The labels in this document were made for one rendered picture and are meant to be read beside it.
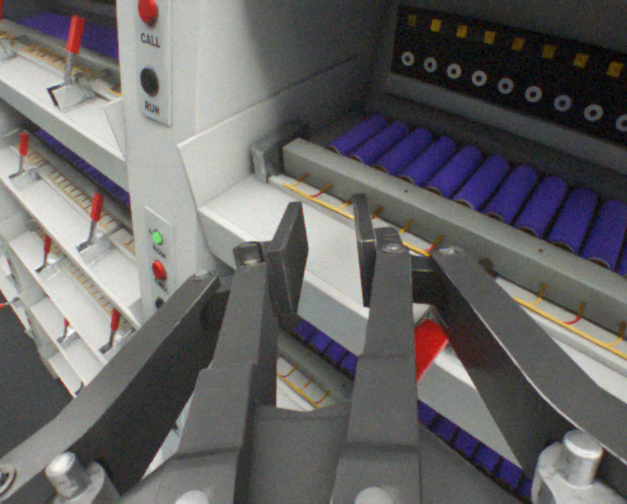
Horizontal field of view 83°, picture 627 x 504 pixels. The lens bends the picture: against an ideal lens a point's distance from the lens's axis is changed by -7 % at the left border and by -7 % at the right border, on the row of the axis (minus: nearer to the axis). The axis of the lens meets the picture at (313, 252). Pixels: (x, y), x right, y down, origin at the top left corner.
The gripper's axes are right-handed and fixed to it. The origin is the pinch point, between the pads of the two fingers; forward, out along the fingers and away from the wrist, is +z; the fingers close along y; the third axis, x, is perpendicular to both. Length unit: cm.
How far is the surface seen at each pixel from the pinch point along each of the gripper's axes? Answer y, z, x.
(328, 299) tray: -0.5, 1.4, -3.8
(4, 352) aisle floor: -110, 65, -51
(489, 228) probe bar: 8.9, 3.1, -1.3
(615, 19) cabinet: 20.6, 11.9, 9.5
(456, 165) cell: 8.8, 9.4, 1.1
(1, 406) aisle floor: -100, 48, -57
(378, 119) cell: 4.2, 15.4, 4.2
